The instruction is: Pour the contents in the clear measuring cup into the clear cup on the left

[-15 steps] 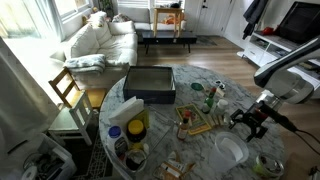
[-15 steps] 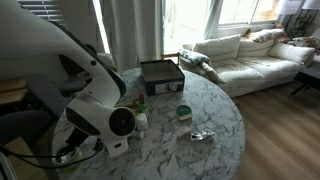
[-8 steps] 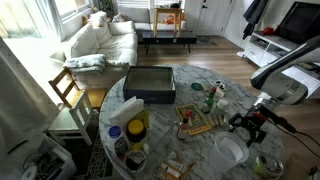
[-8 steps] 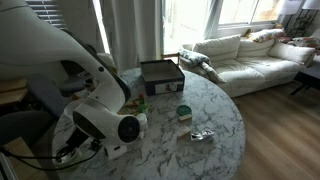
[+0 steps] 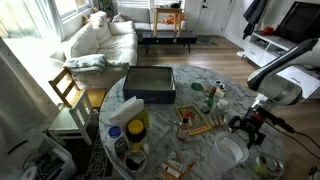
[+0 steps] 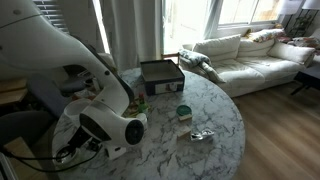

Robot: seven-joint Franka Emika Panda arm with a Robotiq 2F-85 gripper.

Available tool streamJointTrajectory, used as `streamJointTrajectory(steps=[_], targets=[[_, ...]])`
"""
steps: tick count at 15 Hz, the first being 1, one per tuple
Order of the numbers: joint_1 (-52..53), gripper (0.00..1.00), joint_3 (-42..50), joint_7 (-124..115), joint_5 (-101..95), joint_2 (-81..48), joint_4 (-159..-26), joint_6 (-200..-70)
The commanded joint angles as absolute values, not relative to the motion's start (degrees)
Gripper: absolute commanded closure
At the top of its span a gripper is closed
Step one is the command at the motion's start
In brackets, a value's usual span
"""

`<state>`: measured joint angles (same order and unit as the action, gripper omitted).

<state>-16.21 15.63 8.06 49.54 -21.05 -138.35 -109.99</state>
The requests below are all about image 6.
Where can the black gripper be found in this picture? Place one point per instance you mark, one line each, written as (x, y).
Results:
(83, 140)

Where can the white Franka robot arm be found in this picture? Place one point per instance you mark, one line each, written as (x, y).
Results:
(50, 56)

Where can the large clear plastic cup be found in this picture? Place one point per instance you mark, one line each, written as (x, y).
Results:
(74, 108)

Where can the black office chair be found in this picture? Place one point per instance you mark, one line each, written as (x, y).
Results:
(73, 83)

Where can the grey office chair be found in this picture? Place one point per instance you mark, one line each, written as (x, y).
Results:
(43, 95)

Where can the green glass bottle red cap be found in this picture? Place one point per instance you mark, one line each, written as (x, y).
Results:
(142, 106)

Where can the wooden desk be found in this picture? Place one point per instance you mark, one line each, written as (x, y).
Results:
(11, 90)

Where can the small wooden block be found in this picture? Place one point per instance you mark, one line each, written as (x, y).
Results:
(184, 132)
(185, 117)

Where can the dark blue open box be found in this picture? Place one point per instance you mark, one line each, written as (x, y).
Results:
(162, 76)

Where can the round green lid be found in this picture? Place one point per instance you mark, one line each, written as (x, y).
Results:
(184, 110)

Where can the crumpled silver foil wrapper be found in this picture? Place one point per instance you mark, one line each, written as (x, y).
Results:
(201, 135)

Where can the wooden chair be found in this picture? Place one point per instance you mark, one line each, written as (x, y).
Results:
(170, 57)

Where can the grey window blind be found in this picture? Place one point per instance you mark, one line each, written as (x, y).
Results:
(53, 15)

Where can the grey white throw blanket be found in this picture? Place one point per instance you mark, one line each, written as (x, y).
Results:
(200, 63)

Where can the white sofa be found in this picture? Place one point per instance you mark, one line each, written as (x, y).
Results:
(253, 63)

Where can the floral cushion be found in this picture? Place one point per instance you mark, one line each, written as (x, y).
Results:
(306, 41)
(266, 34)

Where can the black coffee table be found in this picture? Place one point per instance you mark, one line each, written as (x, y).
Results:
(308, 78)

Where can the white lamp shade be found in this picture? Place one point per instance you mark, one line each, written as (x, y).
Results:
(289, 6)

